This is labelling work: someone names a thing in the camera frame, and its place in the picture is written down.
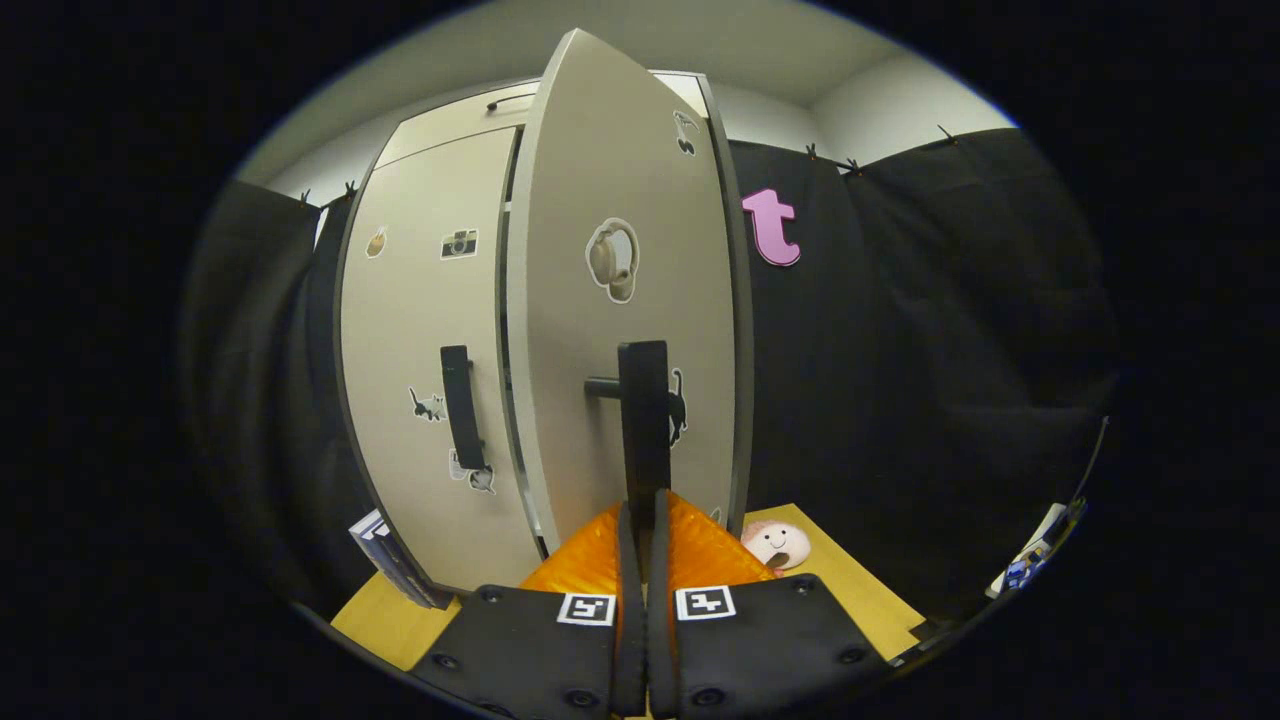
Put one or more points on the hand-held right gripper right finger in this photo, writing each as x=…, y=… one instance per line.
x=660, y=640

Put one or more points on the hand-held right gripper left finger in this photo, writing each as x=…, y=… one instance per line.
x=630, y=640

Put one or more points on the beige cabinet door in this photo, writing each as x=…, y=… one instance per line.
x=620, y=150
x=420, y=320

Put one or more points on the beige double-door shoe cabinet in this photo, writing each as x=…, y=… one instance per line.
x=450, y=125

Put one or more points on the round smiling face toy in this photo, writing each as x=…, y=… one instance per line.
x=778, y=545

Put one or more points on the white and blue boxes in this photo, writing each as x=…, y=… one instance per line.
x=395, y=560

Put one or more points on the black backdrop cloth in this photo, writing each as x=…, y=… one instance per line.
x=950, y=350
x=260, y=380

